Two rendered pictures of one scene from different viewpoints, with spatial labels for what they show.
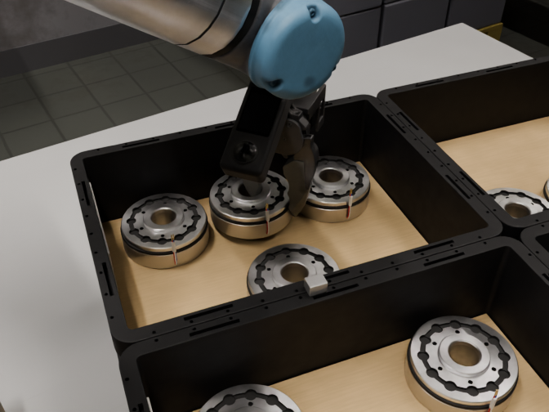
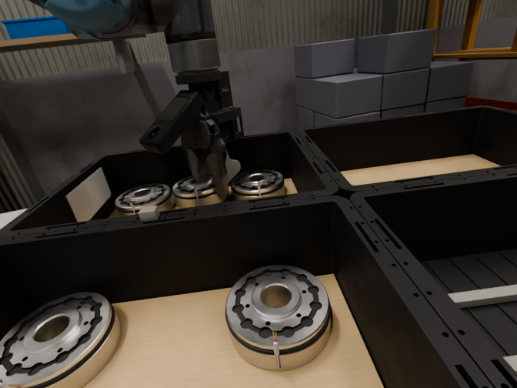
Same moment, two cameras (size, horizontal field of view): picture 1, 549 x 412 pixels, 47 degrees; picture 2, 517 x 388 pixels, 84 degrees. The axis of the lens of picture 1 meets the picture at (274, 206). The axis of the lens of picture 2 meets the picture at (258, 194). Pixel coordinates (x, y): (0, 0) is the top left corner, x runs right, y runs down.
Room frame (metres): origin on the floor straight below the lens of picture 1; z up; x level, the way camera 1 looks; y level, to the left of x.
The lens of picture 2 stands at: (0.18, -0.25, 1.08)
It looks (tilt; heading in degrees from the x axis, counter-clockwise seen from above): 26 degrees down; 20
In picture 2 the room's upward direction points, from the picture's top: 7 degrees counter-clockwise
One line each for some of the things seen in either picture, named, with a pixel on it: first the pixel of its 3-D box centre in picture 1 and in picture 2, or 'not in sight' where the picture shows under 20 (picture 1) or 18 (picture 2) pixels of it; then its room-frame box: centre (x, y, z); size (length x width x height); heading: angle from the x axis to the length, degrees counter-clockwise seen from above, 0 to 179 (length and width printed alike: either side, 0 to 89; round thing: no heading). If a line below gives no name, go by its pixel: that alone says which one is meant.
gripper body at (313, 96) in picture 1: (284, 94); (208, 110); (0.62, -0.01, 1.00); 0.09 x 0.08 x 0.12; 158
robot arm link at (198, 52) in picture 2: not in sight; (194, 58); (0.62, -0.01, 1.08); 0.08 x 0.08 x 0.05
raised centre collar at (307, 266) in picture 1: (294, 274); not in sight; (0.48, -0.02, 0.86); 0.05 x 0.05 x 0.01
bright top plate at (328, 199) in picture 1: (330, 180); (257, 180); (0.65, -0.07, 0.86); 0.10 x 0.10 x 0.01
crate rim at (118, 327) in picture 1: (273, 198); (188, 175); (0.54, 0.00, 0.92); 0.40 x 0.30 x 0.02; 111
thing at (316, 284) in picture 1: (315, 284); (149, 213); (0.40, -0.04, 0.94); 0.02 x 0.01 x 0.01; 111
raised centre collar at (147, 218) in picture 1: (163, 217); (142, 193); (0.57, 0.13, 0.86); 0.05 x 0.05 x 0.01
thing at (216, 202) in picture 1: (250, 194); (199, 183); (0.61, 0.03, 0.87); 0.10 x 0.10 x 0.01
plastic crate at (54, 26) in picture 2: not in sight; (44, 29); (1.77, 1.65, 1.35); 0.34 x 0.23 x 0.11; 122
